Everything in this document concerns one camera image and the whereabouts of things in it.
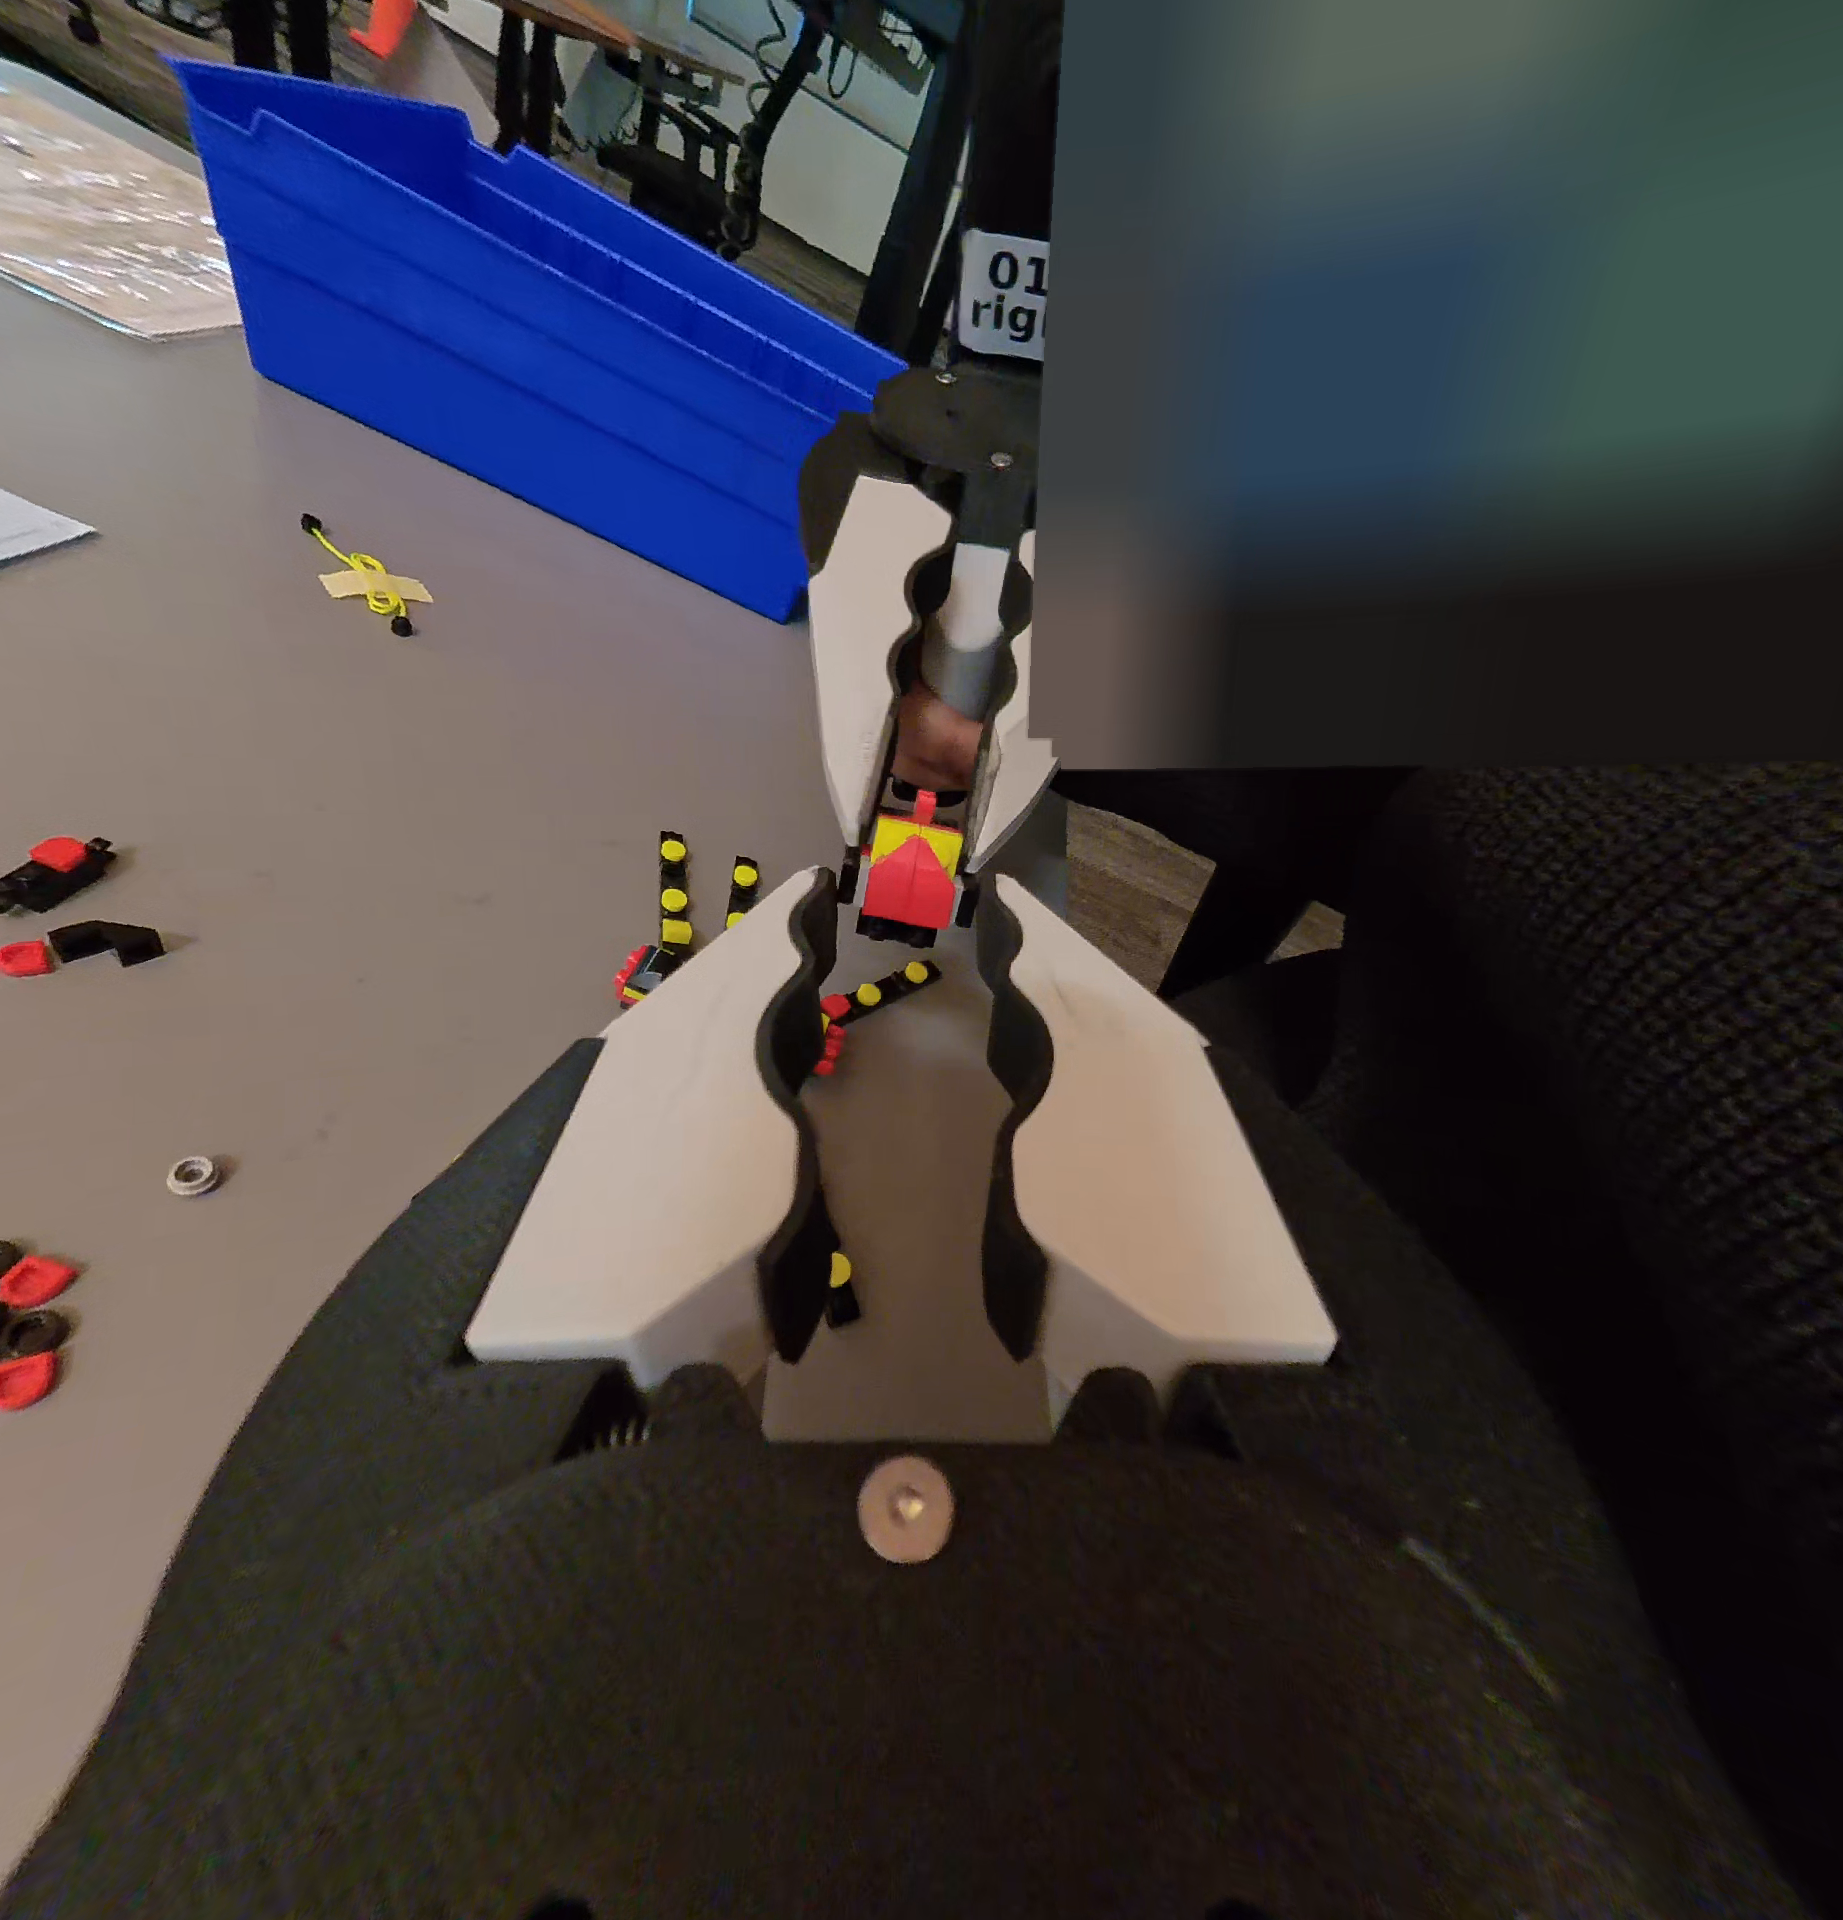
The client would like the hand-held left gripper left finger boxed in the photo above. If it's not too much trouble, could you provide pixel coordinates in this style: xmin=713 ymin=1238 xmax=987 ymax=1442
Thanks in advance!
xmin=462 ymin=861 xmax=849 ymax=1397

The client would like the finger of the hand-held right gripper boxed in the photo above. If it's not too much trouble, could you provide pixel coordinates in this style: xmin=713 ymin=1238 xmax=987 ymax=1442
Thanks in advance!
xmin=961 ymin=524 xmax=1066 ymax=878
xmin=805 ymin=477 xmax=955 ymax=888

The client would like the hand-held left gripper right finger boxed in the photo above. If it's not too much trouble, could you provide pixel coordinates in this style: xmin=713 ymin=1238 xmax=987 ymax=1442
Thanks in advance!
xmin=968 ymin=872 xmax=1344 ymax=1397

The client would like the small red yellow lego assembly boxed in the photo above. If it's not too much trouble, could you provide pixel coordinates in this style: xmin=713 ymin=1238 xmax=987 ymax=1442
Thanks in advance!
xmin=852 ymin=792 xmax=983 ymax=946

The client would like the black yellow lego spider model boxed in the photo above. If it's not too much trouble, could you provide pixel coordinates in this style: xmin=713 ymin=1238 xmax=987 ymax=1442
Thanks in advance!
xmin=613 ymin=828 xmax=945 ymax=1328

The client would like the pile of loose lego pieces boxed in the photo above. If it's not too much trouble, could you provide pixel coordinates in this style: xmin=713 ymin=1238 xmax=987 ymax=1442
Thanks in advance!
xmin=0 ymin=1238 xmax=84 ymax=1415

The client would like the black lego piece red top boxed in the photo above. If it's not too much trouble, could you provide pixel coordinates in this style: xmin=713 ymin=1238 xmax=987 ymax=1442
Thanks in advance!
xmin=0 ymin=835 xmax=117 ymax=914

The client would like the lego instruction booklet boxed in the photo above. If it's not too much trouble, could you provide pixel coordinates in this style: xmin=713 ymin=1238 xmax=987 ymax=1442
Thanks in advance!
xmin=0 ymin=470 xmax=99 ymax=583

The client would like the person's right hand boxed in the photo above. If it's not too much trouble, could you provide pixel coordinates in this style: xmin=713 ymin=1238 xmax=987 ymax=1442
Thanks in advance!
xmin=892 ymin=693 xmax=1001 ymax=797

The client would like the blue plastic bin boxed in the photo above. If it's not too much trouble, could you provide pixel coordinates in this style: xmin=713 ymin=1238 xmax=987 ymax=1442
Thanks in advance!
xmin=166 ymin=57 xmax=910 ymax=625

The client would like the person's black knit sweater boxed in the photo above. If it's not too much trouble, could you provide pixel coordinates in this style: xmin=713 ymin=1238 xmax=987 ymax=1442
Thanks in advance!
xmin=1056 ymin=763 xmax=1843 ymax=1920

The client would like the wooden-top background desk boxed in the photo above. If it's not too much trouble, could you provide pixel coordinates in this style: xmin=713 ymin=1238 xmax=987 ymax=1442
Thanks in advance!
xmin=492 ymin=0 xmax=749 ymax=93

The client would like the yellow string with black ends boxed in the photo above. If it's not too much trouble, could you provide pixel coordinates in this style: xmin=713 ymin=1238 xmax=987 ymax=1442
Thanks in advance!
xmin=300 ymin=513 xmax=418 ymax=638

